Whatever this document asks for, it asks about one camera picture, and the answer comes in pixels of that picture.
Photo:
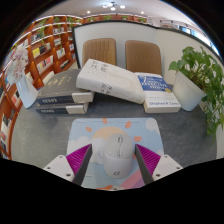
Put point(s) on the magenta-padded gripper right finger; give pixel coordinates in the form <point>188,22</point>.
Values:
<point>165,166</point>

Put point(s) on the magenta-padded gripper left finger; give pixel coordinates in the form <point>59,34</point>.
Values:
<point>60,166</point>

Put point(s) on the white computer mouse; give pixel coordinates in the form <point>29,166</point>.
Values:
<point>118,156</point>

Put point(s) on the pastel printed mouse pad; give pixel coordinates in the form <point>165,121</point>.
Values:
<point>86,133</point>

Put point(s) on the thin dark hardcover book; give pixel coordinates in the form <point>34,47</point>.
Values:
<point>56,109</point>

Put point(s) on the blue and white book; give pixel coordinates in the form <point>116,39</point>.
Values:
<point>158,93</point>

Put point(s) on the green plant in white pot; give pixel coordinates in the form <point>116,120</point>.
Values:
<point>188,91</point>

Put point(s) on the white ceramic vase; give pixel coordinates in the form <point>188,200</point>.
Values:
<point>27,93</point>

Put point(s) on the thick dark hardcover book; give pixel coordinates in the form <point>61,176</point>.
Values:
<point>61,85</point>

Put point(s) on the thick white book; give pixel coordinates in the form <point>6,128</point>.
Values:
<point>110,80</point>

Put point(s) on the tan upholstered chair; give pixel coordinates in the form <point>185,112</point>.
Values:
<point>99,51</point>
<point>144,56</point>

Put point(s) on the pink and white flowers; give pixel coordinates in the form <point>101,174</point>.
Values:
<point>16,63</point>

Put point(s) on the orange wooden bookshelf unit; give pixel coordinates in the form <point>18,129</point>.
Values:
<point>46,50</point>

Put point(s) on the window with curtains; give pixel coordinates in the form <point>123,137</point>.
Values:
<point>196,33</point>

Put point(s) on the white partition with black trim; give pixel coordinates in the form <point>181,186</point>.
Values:
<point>133,31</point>

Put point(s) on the ceiling lights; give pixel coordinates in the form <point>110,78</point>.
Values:
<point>111,5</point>

